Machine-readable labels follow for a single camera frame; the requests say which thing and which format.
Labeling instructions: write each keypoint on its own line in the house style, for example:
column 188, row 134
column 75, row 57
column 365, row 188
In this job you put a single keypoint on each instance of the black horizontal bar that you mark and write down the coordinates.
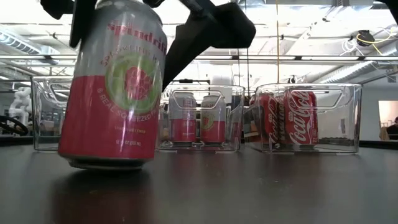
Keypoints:
column 186, row 81

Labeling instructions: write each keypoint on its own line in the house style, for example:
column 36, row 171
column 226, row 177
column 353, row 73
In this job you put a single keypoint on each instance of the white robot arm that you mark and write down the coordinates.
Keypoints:
column 21, row 102

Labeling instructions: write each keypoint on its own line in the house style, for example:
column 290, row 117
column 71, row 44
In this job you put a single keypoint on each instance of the clear plastic bin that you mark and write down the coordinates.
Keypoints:
column 339, row 124
column 46, row 124
column 234, row 118

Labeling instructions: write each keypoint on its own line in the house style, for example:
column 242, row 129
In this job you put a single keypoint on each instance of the black table mat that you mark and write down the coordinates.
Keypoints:
column 280, row 193

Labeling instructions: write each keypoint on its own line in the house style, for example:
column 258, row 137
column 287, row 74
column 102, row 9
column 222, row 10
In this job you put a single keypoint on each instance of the horizontal light bar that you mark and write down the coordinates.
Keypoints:
column 311, row 58

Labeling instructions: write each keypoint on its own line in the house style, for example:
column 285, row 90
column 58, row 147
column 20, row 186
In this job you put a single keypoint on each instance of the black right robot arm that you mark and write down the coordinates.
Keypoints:
column 394, row 7

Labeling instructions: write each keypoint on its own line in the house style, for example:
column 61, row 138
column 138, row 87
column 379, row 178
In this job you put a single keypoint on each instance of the person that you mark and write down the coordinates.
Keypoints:
column 394, row 129

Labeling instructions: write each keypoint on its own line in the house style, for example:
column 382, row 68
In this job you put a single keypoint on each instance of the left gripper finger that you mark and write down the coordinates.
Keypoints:
column 79, row 21
column 199, row 40

